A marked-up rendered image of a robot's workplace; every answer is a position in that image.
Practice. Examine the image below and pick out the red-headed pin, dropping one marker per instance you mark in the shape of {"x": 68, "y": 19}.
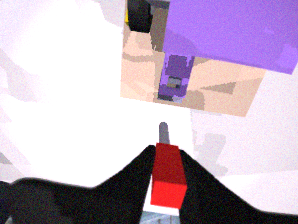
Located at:
{"x": 168, "y": 180}

